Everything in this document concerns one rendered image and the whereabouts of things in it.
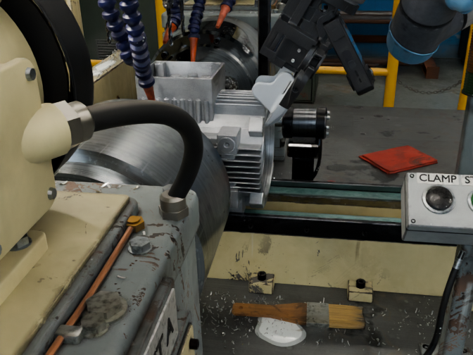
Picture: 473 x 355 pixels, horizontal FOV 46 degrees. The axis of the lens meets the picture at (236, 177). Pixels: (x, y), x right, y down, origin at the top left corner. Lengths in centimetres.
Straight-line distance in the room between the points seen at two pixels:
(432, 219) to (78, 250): 42
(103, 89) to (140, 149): 33
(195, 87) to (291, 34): 18
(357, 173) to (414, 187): 68
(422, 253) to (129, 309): 65
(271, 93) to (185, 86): 14
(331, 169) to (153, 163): 85
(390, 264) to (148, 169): 50
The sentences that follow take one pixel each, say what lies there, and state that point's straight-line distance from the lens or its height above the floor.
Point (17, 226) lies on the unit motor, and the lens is 26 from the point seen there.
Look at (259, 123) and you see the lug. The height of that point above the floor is 108.
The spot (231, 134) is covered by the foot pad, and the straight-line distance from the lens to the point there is 82.
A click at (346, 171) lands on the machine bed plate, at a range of 137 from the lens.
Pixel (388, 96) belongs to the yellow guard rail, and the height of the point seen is 42.
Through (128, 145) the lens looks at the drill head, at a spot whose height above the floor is 116.
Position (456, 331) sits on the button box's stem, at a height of 87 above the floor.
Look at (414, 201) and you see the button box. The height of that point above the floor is 106.
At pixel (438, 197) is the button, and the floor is 107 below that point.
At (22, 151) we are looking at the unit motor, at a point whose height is 128.
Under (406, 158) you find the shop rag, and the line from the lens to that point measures 144.
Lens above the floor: 137
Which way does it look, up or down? 26 degrees down
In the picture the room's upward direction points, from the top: 1 degrees counter-clockwise
